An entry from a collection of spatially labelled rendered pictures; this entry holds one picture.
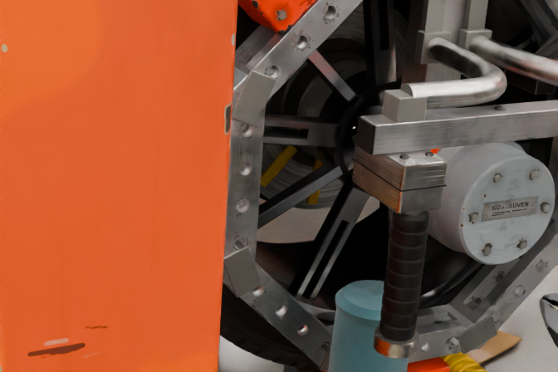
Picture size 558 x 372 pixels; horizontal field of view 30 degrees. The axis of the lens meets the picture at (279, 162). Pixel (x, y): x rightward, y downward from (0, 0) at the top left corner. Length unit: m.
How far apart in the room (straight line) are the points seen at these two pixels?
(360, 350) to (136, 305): 0.49
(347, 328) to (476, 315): 0.30
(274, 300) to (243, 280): 0.05
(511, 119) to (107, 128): 0.50
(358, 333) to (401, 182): 0.25
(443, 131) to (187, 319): 0.37
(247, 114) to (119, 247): 0.44
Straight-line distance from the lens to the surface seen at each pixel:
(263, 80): 1.11
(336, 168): 1.32
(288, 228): 3.18
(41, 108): 0.64
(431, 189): 0.98
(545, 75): 1.14
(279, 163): 1.46
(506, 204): 1.15
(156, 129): 0.67
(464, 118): 1.01
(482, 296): 1.45
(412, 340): 1.04
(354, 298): 1.16
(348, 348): 1.17
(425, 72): 1.22
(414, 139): 0.99
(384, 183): 0.98
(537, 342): 2.72
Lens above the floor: 1.27
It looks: 20 degrees down
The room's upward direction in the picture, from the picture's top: 4 degrees clockwise
